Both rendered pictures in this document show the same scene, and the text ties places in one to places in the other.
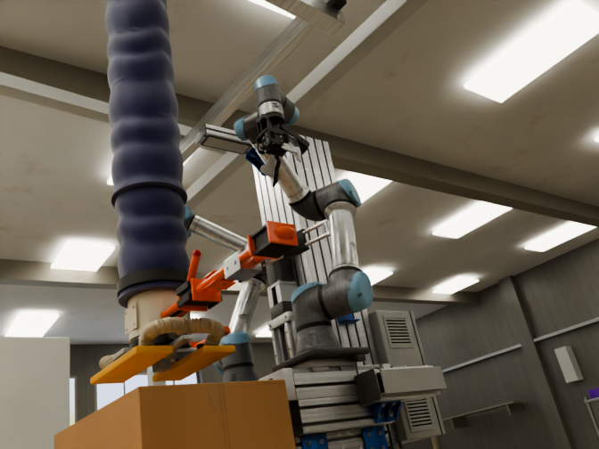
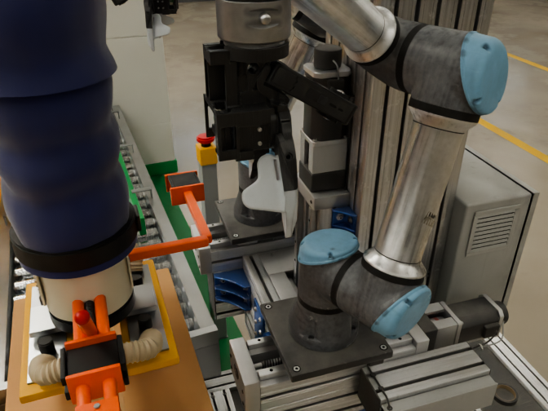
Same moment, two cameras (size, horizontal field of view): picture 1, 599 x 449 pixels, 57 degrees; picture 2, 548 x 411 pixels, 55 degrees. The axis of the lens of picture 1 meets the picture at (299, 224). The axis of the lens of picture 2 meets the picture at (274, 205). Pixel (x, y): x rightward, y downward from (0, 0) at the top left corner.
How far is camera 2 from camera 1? 1.50 m
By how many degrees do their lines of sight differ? 59
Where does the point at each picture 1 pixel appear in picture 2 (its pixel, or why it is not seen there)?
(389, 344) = (466, 251)
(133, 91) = not seen: outside the picture
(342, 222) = (428, 165)
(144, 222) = (16, 171)
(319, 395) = (296, 399)
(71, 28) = not seen: outside the picture
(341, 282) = (370, 302)
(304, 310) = (308, 288)
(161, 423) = not seen: outside the picture
